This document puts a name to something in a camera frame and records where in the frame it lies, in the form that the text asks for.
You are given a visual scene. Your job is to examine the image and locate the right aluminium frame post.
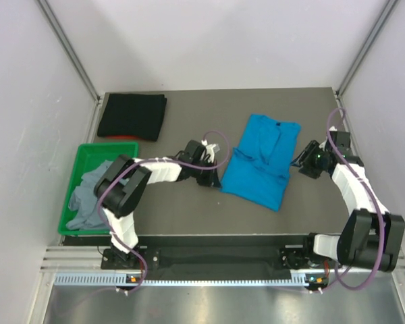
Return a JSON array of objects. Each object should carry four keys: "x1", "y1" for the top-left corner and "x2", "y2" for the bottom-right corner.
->
[{"x1": 335, "y1": 0, "x2": 400, "y2": 99}]

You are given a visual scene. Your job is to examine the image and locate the aluminium frame post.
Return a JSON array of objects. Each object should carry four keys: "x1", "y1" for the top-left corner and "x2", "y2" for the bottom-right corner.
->
[
  {"x1": 335, "y1": 0, "x2": 400, "y2": 99},
  {"x1": 35, "y1": 0, "x2": 101, "y2": 102}
]

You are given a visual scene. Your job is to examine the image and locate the grey t shirt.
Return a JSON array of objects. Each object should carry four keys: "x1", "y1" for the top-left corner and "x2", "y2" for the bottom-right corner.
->
[{"x1": 65, "y1": 160, "x2": 113, "y2": 231}]

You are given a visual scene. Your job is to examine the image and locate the left aluminium frame post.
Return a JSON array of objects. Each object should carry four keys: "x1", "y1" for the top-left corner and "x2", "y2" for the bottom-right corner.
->
[{"x1": 35, "y1": 0, "x2": 101, "y2": 102}]

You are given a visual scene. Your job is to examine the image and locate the slotted cable duct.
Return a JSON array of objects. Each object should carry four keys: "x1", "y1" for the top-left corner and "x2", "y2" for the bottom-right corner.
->
[{"x1": 54, "y1": 273, "x2": 327, "y2": 288}]

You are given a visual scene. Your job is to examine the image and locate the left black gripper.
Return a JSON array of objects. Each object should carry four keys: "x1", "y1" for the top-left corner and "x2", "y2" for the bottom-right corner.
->
[{"x1": 191, "y1": 159, "x2": 221, "y2": 190}]

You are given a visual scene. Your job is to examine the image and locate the folded red t shirt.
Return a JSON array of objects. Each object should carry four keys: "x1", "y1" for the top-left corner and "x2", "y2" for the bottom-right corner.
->
[{"x1": 105, "y1": 135, "x2": 142, "y2": 140}]

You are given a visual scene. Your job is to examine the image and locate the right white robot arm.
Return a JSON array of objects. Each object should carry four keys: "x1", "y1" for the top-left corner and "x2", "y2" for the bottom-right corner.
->
[{"x1": 292, "y1": 127, "x2": 405, "y2": 272}]

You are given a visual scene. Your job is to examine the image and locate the blue t shirt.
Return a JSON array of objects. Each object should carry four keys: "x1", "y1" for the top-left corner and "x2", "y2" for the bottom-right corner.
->
[{"x1": 221, "y1": 114, "x2": 301, "y2": 212}]

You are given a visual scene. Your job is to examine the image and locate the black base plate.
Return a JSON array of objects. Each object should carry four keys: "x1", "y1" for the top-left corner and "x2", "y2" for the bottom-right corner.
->
[{"x1": 101, "y1": 245, "x2": 319, "y2": 279}]

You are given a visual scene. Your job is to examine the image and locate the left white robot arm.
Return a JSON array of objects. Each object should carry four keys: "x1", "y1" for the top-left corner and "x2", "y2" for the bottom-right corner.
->
[{"x1": 94, "y1": 140, "x2": 221, "y2": 268}]

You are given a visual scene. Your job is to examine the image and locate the aluminium front rail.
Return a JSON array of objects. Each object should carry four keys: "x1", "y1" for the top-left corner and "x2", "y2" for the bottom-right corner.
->
[{"x1": 40, "y1": 246, "x2": 102, "y2": 272}]

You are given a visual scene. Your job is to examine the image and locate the folded black t shirt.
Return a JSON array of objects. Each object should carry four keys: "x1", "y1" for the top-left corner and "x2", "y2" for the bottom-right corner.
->
[{"x1": 97, "y1": 93, "x2": 167, "y2": 142}]

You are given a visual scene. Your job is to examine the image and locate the green plastic bin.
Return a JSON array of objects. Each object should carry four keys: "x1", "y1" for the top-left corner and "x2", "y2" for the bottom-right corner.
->
[{"x1": 58, "y1": 142, "x2": 138, "y2": 236}]

